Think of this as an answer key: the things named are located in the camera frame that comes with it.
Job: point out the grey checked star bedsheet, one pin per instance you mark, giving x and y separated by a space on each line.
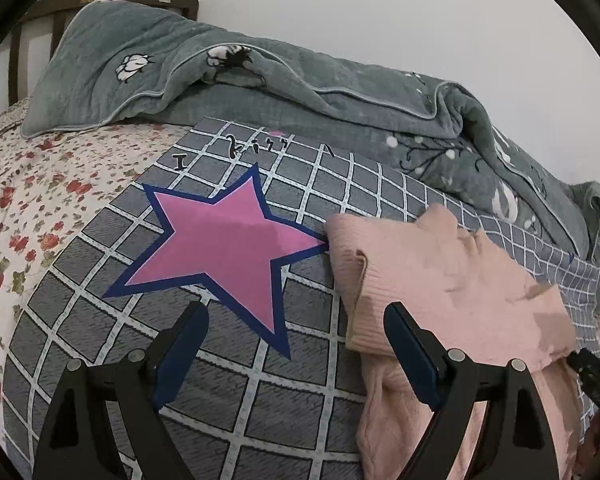
220 360

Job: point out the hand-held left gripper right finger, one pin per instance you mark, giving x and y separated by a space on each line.
414 360

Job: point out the dark wooden headboard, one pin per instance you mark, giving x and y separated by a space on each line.
20 35

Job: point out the grey-green quilt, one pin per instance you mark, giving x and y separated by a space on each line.
290 100

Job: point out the floral bedsheet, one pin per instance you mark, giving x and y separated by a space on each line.
35 220

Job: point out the pink knit garment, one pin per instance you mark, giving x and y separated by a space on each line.
445 280

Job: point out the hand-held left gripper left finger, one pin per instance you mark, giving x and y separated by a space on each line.
172 367

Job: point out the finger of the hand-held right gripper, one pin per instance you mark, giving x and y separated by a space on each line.
595 375

